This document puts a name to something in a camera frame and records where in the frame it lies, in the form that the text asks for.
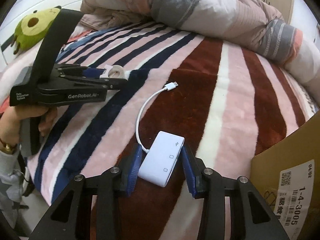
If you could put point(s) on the white usb hub adapter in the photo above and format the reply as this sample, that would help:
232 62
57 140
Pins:
161 158

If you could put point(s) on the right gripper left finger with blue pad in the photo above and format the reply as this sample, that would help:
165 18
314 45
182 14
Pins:
69 216

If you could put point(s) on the green avocado plush toy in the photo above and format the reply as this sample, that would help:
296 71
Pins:
33 28

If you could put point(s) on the grey sleeve forearm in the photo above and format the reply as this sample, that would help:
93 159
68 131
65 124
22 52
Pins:
12 179

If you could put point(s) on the person's left hand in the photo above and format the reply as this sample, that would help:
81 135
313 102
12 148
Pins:
12 117

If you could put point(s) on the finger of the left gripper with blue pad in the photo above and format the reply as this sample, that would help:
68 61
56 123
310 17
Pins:
109 83
78 70

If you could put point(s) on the white bed headboard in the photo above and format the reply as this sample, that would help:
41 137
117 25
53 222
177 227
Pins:
20 9

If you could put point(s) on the striped bed blanket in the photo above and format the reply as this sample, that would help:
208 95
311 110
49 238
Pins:
229 104

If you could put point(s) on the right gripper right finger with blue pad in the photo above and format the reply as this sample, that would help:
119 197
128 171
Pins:
251 216

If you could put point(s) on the striped pink grey duvet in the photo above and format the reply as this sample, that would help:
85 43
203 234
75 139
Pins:
253 24

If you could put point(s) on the cardboard box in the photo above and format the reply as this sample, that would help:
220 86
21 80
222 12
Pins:
287 176

